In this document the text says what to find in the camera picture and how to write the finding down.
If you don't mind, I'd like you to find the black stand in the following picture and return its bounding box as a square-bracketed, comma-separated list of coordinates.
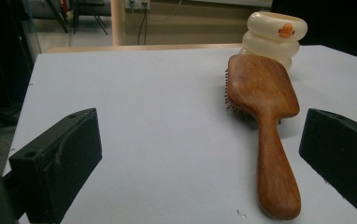
[45, 0, 109, 35]

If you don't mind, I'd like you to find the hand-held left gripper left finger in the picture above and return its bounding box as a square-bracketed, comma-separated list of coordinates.
[8, 107, 103, 224]

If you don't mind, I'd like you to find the black hanging cable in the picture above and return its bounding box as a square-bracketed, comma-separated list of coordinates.
[136, 4, 150, 46]

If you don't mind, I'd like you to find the wooden paddle hairbrush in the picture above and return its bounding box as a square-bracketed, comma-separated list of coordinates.
[223, 54, 302, 221]

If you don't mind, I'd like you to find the cream ringed duck cup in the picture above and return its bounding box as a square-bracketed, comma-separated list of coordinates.
[238, 11, 308, 73]

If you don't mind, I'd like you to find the light wooden table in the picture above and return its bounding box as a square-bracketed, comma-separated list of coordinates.
[45, 43, 243, 54]

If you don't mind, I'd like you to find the white wall socket strip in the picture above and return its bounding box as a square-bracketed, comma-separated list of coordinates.
[124, 0, 151, 10]

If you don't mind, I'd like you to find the light wooden cabinet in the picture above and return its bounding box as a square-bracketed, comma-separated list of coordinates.
[110, 0, 273, 47]

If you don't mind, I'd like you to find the white board table cover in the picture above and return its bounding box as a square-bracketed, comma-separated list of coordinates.
[2, 45, 357, 224]

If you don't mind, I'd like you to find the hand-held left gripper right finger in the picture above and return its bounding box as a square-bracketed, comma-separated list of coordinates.
[298, 107, 357, 224]

